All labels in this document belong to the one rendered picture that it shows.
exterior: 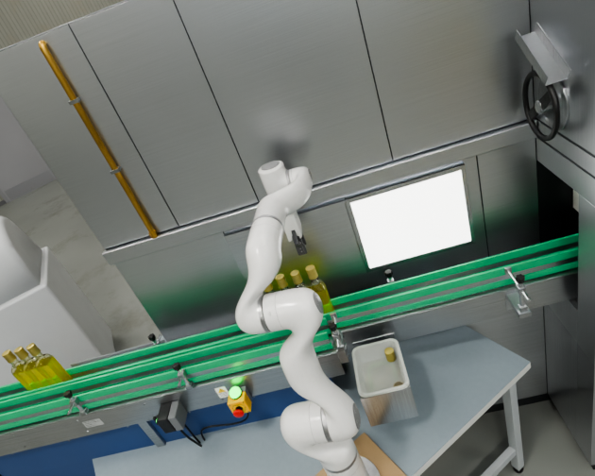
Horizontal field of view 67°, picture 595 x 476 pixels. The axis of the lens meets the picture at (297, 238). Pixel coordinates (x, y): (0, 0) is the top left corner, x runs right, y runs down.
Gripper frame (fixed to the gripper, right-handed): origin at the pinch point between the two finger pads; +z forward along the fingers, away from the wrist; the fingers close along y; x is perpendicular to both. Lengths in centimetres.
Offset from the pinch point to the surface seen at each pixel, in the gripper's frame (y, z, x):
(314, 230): -11.8, 2.9, 4.9
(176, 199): -15.2, -24.4, -39.2
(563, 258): 5, 32, 85
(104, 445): 13, 61, -110
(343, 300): -3.0, 31.6, 7.0
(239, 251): -12.1, 2.3, -25.2
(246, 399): 21, 45, -37
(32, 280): -110, 35, -194
